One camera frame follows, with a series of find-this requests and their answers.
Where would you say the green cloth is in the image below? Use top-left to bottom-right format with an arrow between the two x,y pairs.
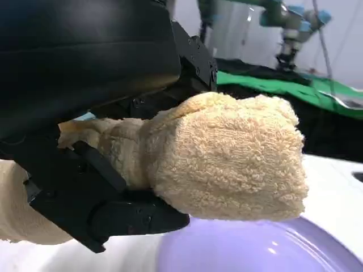
215,70 -> 363,120

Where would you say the grey hanging cable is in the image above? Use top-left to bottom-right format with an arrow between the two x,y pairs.
311,0 -> 337,99

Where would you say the beige towel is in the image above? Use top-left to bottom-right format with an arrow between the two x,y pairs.
0,91 -> 309,246

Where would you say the lilac plate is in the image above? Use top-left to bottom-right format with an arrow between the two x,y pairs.
157,216 -> 363,272

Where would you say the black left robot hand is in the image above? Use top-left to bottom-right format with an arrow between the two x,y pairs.
0,0 -> 218,253

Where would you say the black cloth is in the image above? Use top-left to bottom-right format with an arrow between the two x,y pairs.
214,57 -> 363,163

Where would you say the pale green mug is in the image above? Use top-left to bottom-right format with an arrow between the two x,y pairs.
72,112 -> 96,122

